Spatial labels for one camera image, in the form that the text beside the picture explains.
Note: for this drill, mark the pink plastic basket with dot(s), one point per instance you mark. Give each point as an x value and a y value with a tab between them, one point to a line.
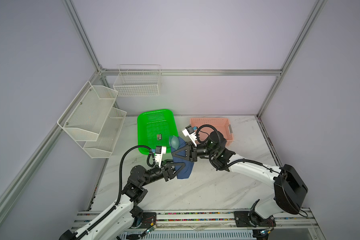
223	125

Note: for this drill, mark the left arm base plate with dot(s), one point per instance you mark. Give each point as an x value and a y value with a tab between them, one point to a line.
144	221

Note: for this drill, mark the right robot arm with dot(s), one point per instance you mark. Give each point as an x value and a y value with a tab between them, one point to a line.
289	189

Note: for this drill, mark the white mesh shelf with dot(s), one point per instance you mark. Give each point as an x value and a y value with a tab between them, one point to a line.
105	145
85	121

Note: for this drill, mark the white mesh lower shelf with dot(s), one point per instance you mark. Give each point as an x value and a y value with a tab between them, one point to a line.
105	145

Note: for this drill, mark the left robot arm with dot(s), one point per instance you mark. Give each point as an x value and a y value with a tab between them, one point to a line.
121	214

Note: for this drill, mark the aluminium mounting rail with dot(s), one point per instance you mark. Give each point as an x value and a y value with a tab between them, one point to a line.
224	219

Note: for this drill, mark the green plastic basket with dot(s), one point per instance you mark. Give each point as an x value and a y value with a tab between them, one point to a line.
151	124

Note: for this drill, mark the dark blue paper napkin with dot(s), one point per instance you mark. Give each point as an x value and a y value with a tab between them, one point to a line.
186	172

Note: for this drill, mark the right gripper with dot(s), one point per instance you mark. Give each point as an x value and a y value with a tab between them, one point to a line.
191	154

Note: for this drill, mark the white wire wall basket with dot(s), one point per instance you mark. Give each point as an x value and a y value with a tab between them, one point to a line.
138	80

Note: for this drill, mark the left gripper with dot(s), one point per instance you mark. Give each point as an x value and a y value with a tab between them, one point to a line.
168	173

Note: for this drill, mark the white mesh upper shelf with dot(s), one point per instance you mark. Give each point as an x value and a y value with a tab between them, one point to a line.
85	121

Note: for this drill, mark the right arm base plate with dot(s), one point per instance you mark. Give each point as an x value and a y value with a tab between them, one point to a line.
246	219

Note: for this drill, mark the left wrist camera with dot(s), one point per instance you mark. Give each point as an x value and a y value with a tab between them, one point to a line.
159	152

